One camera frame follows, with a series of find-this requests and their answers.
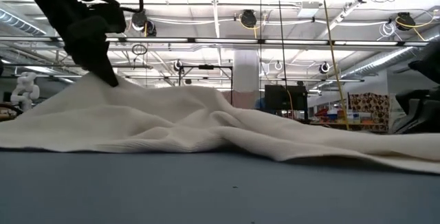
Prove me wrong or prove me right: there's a white towel with beige checks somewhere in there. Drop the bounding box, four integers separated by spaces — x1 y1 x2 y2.
0 71 440 175

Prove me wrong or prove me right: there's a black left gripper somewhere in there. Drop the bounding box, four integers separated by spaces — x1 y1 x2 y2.
7 0 127 87

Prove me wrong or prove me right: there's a large black monitor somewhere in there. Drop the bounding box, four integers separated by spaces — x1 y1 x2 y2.
264 85 309 120

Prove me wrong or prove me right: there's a black overhead frame stand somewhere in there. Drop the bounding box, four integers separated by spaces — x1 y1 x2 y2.
177 64 234 107

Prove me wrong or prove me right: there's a yellow cable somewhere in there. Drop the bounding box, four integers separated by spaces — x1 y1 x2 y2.
319 0 350 131

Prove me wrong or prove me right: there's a silver ventilation duct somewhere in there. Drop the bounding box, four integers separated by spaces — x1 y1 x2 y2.
0 9 47 36

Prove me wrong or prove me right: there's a cluttered wooden table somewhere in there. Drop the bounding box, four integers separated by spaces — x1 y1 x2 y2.
309 107 350 125

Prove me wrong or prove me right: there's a long ceiling light bar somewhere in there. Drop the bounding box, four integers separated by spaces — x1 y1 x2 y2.
0 36 440 46

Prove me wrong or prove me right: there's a brown patterned cloth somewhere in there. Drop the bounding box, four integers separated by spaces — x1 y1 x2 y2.
347 92 391 132

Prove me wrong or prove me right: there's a dark curved furniture piece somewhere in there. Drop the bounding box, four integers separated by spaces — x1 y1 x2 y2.
0 103 23 122

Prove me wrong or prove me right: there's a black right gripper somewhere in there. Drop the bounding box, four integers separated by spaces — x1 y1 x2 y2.
391 86 440 135

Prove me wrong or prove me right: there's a black cable loop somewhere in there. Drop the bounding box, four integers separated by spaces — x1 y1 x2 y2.
131 43 148 56

